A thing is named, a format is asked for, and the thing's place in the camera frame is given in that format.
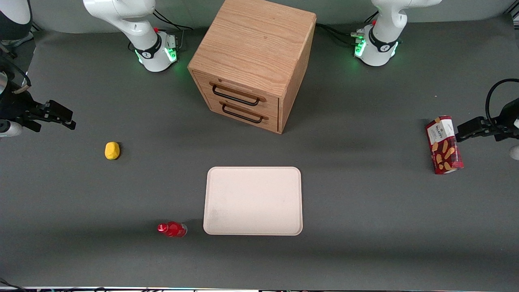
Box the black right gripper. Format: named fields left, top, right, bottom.
left=0, top=89, right=77, bottom=132

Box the black drawer handle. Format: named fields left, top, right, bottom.
left=210, top=82, right=267, bottom=107
left=219, top=101, right=269, bottom=124

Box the red cookie box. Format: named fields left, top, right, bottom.
left=425, top=116, right=465, bottom=175

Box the black right base cable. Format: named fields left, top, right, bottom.
left=152, top=9, right=194, bottom=53

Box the beige plastic tray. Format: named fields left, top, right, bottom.
left=203, top=166, right=303, bottom=236

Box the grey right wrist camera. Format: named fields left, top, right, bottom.
left=0, top=120, right=23, bottom=138

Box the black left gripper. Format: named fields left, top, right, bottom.
left=456, top=99, right=519, bottom=143

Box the black base cable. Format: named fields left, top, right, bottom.
left=152, top=9, right=194, bottom=53
left=315, top=11, right=380, bottom=47

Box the wooden drawer cabinet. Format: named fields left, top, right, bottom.
left=187, top=0, right=317, bottom=135

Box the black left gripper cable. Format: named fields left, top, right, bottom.
left=485, top=79, right=519, bottom=127

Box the black floor cable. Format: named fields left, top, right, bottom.
left=0, top=278, right=25, bottom=292

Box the black left base cable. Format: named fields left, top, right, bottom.
left=315, top=11, right=380, bottom=47

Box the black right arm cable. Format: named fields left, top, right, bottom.
left=0, top=56, right=32, bottom=94

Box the yellow lemon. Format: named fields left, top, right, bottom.
left=105, top=142, right=121, bottom=161

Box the red coke bottle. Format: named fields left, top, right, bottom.
left=157, top=221, right=188, bottom=238

